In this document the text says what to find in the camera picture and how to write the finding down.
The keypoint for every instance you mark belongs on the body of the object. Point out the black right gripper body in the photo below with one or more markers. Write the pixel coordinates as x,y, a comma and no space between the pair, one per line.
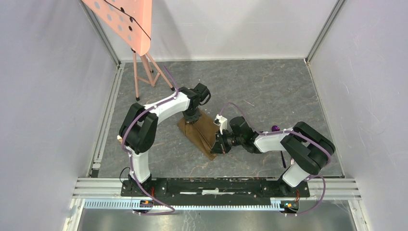
227,140

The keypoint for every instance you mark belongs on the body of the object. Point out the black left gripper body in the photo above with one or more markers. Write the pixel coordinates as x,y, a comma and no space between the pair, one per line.
191,115

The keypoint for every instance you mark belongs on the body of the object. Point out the brown cloth napkin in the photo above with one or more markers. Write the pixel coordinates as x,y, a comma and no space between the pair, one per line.
202,133

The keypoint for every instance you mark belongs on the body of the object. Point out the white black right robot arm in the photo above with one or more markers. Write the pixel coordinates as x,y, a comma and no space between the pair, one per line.
309,149

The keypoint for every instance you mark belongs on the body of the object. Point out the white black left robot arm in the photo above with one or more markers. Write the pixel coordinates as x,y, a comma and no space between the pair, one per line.
138,130

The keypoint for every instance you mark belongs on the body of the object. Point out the purple spoon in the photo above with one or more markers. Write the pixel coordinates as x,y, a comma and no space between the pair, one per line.
276,128

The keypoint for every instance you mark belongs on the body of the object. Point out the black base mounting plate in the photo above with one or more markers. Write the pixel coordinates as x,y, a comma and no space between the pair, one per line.
222,191

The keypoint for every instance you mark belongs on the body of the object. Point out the pink music stand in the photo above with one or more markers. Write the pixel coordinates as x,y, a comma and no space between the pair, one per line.
131,20

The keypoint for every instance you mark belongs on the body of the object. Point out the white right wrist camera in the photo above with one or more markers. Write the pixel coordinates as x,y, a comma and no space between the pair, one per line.
221,122

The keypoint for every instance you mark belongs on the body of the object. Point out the aluminium frame rail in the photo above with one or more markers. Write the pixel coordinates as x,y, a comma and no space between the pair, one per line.
98,148

